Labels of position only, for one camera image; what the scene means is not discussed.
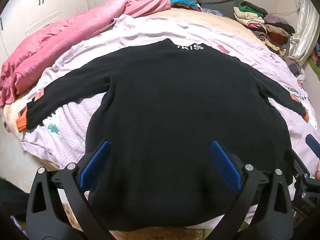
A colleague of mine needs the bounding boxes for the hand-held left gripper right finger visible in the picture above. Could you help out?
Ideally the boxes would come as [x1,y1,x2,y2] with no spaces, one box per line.
[209,140,294,240]

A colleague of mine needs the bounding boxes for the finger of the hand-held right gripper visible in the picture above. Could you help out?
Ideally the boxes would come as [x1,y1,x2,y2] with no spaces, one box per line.
[306,134,320,159]
[285,149,313,180]

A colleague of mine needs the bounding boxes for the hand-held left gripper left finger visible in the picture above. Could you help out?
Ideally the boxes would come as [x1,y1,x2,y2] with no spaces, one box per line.
[26,140,112,240]

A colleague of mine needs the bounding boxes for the black sweater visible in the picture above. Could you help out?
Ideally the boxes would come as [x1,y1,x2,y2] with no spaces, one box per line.
[16,38,310,230]

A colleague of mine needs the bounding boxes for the pile of folded clothes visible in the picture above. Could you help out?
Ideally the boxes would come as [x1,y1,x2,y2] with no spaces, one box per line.
[234,1,297,55]

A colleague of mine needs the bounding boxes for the purple cloth heap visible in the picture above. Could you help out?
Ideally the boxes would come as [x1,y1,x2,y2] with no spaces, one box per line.
[289,62,307,81]

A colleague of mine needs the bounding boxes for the green fabric strip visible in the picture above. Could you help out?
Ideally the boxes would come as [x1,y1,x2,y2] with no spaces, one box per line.
[308,54,320,70]

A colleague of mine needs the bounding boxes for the dark cloth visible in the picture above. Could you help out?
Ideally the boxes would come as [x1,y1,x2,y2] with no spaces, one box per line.
[0,179,29,230]

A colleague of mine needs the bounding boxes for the cream curtain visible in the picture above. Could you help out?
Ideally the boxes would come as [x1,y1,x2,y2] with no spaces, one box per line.
[290,0,320,65]

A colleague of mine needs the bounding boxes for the pink fleece blanket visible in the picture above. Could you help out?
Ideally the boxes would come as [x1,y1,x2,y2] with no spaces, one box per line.
[0,0,172,107]

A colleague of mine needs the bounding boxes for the lilac printed bed sheet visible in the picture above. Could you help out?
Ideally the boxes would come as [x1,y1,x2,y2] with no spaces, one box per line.
[21,14,320,230]

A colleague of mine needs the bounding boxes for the blue floral cloth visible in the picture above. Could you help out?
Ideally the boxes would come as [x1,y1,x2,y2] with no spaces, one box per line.
[201,7,224,17]

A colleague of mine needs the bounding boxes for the white wardrobe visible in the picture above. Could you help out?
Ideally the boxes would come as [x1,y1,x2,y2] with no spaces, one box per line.
[0,0,115,53]

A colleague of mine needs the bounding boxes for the teal striped garment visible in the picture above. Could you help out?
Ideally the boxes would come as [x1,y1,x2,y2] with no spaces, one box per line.
[170,0,202,10]

